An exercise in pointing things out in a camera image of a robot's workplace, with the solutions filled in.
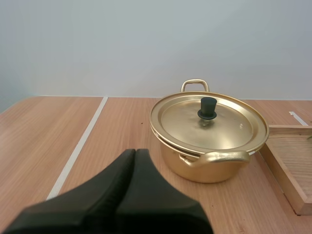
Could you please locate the shallow wooden tray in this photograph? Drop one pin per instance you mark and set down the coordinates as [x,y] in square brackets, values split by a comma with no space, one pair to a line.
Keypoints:
[291,158]

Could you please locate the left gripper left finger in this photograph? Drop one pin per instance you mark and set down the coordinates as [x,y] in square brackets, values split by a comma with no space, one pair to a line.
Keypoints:
[97,192]

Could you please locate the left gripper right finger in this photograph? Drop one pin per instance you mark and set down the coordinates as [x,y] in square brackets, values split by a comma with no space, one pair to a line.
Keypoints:
[156,204]

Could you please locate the gold lid with black knob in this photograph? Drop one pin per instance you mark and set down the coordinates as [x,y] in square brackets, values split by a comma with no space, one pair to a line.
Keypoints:
[207,122]

